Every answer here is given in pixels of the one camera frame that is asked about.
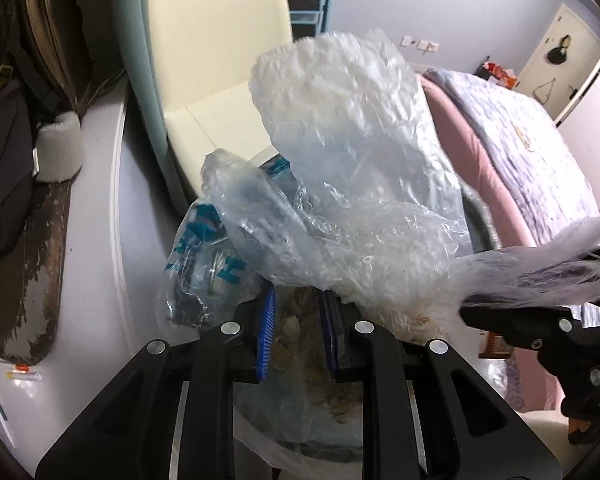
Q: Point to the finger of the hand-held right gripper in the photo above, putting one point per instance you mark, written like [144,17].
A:
[597,260]
[520,322]

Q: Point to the black hanging bag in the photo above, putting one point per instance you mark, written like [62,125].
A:
[560,52]

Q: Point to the brown leather case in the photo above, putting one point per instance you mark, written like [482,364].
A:
[50,35]

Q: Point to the dark patterned cushion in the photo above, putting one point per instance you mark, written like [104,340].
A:
[30,285]

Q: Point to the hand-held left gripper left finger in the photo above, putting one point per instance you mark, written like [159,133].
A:
[266,335]

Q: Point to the cream chair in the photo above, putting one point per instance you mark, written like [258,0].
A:
[215,60]

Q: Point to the clear bag with blue print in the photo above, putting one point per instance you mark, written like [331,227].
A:
[200,240]

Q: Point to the clear bag with peels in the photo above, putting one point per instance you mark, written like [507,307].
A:
[300,330]

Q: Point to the clear plastic bag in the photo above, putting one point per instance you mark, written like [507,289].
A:
[350,150]

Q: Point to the wide white wall socket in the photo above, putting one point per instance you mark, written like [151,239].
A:
[428,45]

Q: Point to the red printed bag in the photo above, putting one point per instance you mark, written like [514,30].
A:
[497,72]

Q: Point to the teal curtain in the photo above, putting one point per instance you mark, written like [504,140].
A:
[135,60]

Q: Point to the cream door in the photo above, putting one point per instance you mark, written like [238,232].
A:
[587,45]

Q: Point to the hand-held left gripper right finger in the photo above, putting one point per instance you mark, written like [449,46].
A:
[330,335]

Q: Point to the small white wall socket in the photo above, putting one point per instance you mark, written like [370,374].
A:
[410,40]

